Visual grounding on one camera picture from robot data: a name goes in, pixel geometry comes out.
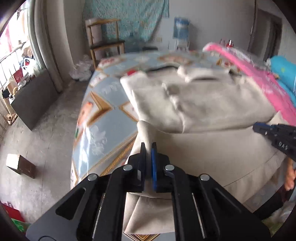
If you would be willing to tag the blue water jug on dispenser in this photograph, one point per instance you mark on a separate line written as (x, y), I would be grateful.
(181, 28)

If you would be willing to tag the white cylinder bin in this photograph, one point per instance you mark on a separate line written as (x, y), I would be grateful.
(94, 33)

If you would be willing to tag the dark grey cabinet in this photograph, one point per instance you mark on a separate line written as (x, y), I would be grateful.
(34, 99)

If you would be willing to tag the grey curtain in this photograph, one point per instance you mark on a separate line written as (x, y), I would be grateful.
(48, 40)

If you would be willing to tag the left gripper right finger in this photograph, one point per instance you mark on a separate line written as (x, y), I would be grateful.
(202, 208)

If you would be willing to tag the metal balcony railing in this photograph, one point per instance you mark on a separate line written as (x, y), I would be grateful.
(10, 63)

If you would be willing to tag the white plastic bag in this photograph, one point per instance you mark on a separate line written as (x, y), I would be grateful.
(83, 70)

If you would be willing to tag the cream jacket with black trim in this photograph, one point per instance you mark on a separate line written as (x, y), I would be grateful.
(202, 120)

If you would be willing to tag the small cardboard box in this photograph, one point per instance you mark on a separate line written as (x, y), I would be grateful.
(21, 165)

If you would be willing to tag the pink floral blanket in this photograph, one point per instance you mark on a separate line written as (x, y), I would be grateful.
(264, 79)

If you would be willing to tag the blue pillow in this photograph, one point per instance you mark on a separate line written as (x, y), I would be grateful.
(286, 72)

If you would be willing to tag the teal floral wall cloth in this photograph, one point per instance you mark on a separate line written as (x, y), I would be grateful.
(140, 18)

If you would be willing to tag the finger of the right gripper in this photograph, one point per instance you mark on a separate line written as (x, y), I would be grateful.
(265, 129)

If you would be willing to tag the person's right hand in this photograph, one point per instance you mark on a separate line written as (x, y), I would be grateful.
(290, 175)

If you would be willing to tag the white water dispenser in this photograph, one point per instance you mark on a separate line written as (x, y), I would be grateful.
(182, 45)

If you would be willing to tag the patterned blue bed sheet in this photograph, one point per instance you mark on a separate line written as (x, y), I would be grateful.
(107, 123)

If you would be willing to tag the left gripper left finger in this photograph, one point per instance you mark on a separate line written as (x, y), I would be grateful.
(94, 209)

